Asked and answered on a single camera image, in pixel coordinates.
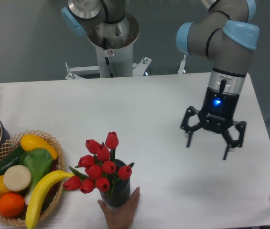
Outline human hand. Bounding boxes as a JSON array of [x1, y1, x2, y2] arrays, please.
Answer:
[[97, 187, 140, 229]]

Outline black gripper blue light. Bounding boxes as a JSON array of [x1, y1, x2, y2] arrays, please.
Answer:
[[180, 87, 247, 160]]

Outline dark grey ribbed vase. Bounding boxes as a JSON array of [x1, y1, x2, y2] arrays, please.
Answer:
[[95, 159, 132, 208]]

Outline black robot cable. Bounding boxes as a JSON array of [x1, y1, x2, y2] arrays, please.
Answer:
[[102, 37, 114, 78]]

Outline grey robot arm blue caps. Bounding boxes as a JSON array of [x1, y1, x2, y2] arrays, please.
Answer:
[[61, 0, 259, 150]]

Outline white metal base frame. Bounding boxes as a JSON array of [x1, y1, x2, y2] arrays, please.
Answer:
[[65, 54, 187, 80]]

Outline beige round plastic disc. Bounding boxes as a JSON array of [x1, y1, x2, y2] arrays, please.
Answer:
[[3, 165, 32, 192]]

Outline woven wicker basket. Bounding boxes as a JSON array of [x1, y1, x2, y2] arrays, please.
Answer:
[[0, 130, 65, 228]]

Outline red tulip bouquet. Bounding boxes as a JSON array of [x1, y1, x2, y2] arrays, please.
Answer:
[[63, 132, 134, 199]]

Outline yellow plastic banana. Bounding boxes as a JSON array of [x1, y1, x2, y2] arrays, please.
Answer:
[[25, 170, 73, 229]]

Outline green plastic bok choy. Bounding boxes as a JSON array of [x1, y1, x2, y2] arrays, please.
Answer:
[[19, 148, 52, 205]]

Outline orange plastic fruit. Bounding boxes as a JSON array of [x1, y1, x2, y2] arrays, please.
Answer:
[[0, 192, 25, 218]]

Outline yellow plastic squash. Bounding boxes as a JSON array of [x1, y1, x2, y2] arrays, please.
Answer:
[[20, 134, 58, 161]]

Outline dark green plastic cucumber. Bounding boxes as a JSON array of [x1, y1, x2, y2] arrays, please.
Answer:
[[0, 145, 24, 176]]

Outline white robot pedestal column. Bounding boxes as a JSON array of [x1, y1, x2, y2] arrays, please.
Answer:
[[87, 13, 139, 78]]

